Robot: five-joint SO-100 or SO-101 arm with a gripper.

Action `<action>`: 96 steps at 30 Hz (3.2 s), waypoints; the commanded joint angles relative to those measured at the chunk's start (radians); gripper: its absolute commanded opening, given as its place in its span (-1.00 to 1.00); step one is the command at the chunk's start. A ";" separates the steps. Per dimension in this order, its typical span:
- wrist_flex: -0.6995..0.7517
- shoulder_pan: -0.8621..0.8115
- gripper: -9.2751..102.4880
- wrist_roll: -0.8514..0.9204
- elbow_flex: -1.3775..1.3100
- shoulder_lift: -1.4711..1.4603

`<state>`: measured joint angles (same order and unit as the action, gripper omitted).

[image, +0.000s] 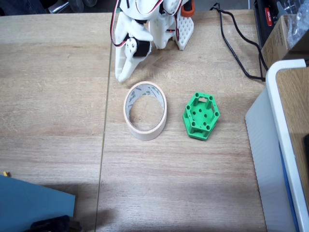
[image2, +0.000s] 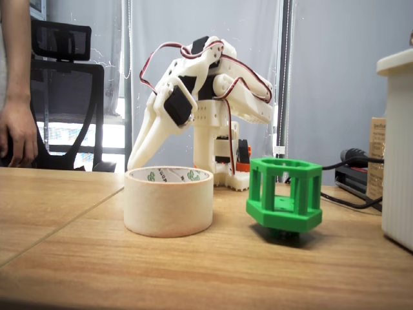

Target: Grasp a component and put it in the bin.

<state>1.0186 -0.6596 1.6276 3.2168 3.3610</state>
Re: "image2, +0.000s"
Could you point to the white ribbed storage bin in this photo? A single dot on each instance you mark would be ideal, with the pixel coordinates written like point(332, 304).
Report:
point(398, 161)

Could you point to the brown cardboard box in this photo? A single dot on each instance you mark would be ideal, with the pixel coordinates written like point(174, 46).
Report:
point(376, 155)

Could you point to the person's hand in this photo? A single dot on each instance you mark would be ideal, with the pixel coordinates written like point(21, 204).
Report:
point(19, 129)

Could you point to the grey window frame post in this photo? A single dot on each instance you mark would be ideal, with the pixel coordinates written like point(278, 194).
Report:
point(284, 64)

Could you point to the beige masking tape roll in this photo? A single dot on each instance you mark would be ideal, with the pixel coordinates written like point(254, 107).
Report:
point(167, 206)

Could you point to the green hexagonal printed component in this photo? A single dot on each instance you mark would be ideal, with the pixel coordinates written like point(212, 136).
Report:
point(284, 223)

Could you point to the black office chair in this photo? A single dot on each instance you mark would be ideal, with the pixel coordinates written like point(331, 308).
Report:
point(64, 42)

